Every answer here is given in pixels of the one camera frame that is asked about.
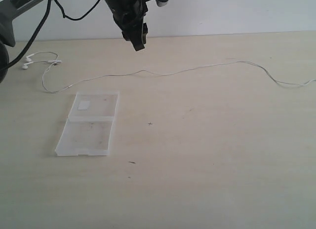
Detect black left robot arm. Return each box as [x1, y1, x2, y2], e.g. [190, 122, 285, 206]
[0, 0, 169, 80]

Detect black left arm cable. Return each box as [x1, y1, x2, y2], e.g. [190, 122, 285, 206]
[0, 0, 103, 72]

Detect clear plastic hinged case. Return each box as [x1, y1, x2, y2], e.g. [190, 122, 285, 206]
[55, 91, 119, 156]

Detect white wired earphones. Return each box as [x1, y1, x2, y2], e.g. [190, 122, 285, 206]
[21, 51, 316, 94]

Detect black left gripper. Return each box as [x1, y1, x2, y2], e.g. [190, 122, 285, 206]
[105, 0, 148, 51]

